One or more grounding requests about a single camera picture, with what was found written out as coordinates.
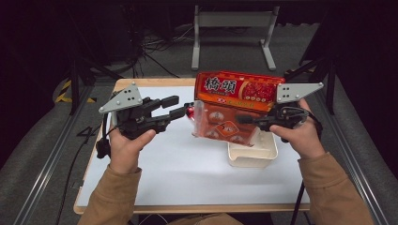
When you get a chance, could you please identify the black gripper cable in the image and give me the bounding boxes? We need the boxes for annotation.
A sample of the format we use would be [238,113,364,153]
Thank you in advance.
[55,113,113,225]
[289,112,324,225]

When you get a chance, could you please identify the white plastic divided container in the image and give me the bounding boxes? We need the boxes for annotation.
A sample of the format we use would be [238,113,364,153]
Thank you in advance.
[227,129,279,169]

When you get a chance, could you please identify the wooden table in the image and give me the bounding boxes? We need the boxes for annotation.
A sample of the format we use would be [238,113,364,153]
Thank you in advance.
[73,78,311,215]

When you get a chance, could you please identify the person's right hand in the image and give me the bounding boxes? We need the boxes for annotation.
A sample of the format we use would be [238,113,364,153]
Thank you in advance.
[269,97,327,160]

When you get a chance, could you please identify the black tripod stand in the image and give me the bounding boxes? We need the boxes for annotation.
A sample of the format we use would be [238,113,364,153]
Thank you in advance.
[67,55,123,115]
[283,55,337,115]

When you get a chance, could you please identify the yellow black hazard tape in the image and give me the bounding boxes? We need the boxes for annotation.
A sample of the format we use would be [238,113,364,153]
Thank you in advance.
[54,79,97,104]

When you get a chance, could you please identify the person's left hand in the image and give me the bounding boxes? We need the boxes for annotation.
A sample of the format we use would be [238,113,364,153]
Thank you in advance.
[109,127,157,175]

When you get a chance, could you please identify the aluminium floor rail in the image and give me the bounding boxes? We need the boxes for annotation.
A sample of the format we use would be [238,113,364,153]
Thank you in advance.
[13,85,95,225]
[315,87,389,225]

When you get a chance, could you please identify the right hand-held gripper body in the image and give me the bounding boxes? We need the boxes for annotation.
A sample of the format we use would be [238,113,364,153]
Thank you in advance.
[259,82,325,130]

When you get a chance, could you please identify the white table mat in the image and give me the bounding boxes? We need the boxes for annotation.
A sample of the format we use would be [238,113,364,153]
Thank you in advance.
[76,85,311,207]

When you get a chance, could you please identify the person's lap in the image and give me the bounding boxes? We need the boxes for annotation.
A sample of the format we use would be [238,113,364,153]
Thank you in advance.
[168,213,243,225]

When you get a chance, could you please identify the bundle of floor cables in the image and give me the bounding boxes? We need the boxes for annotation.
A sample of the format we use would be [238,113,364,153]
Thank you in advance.
[125,24,195,79]

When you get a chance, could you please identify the orange clear seasoning packet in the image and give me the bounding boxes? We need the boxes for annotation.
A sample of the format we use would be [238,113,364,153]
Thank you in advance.
[186,70,286,147]

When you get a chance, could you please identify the grey metal stand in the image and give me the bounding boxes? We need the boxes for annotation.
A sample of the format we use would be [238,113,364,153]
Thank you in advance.
[191,5,281,71]

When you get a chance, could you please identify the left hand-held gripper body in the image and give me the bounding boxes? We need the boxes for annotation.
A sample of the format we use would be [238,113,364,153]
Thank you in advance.
[99,82,172,141]

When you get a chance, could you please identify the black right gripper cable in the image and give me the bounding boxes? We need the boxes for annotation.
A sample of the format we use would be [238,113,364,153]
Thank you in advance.
[289,112,324,225]

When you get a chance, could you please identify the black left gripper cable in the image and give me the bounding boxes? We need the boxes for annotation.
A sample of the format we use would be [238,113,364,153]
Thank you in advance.
[55,113,113,225]

